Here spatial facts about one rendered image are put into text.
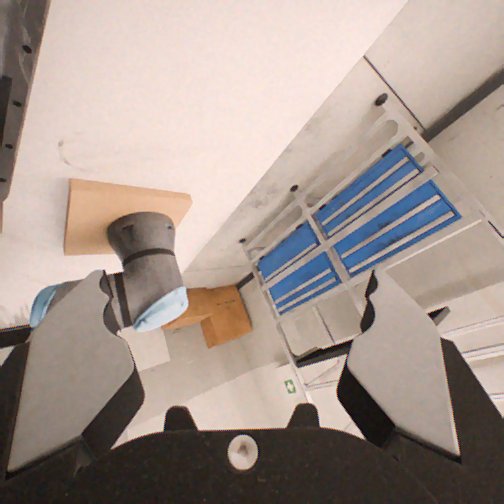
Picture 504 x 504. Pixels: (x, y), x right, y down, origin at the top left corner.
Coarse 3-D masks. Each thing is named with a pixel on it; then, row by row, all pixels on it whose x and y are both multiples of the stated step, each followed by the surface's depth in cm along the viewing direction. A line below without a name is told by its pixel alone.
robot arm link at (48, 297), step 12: (108, 276) 47; (48, 288) 43; (60, 288) 43; (72, 288) 43; (36, 300) 40; (48, 300) 40; (36, 312) 39; (120, 312) 45; (36, 324) 39; (120, 324) 46; (120, 336) 45
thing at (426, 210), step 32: (384, 160) 153; (352, 192) 169; (384, 192) 152; (416, 192) 140; (320, 224) 189; (384, 224) 154; (416, 224) 141; (448, 224) 130; (352, 256) 170; (384, 256) 155
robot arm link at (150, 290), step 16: (144, 256) 50; (160, 256) 51; (128, 272) 49; (144, 272) 49; (160, 272) 50; (176, 272) 53; (128, 288) 46; (144, 288) 47; (160, 288) 48; (176, 288) 50; (128, 304) 45; (144, 304) 46; (160, 304) 47; (176, 304) 48; (128, 320) 46; (144, 320) 47; (160, 320) 50
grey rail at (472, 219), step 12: (468, 216) 122; (444, 228) 130; (456, 228) 126; (432, 240) 134; (408, 252) 143; (384, 264) 153; (360, 276) 165; (336, 288) 178; (312, 300) 194; (324, 300) 196; (288, 312) 213; (300, 312) 214
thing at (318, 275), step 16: (304, 224) 200; (288, 240) 213; (304, 240) 200; (272, 256) 227; (288, 256) 213; (320, 256) 190; (272, 272) 228; (304, 272) 201; (320, 272) 190; (336, 272) 181; (272, 288) 229; (288, 288) 215; (304, 288) 202; (320, 288) 189; (288, 304) 214
